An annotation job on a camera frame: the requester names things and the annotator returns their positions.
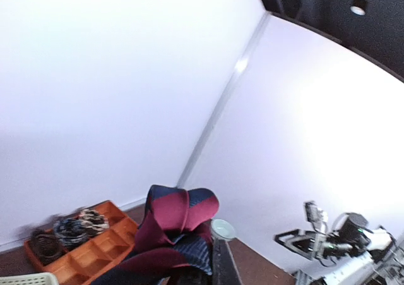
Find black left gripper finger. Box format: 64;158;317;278
211;239;242;285

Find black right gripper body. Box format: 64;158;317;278
273;229;335;260

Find red navy striped tie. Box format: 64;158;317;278
106;185;219;284

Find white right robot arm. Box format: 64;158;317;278
274;226;403;284

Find white ceramic bowl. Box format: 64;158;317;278
210;219;236;241

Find beige patterned rolled tie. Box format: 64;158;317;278
78;209;109;238

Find orange wooden divider tray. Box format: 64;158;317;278
24;200;138;284

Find brown patterned rolled tie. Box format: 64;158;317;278
30;229;64;266

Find pale green plastic basket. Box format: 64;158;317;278
0;272;59;285

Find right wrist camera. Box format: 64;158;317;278
304;201;328;234

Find aluminium corner post right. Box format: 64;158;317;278
175;11;271;188

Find black ceiling frame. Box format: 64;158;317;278
261;0;403;80

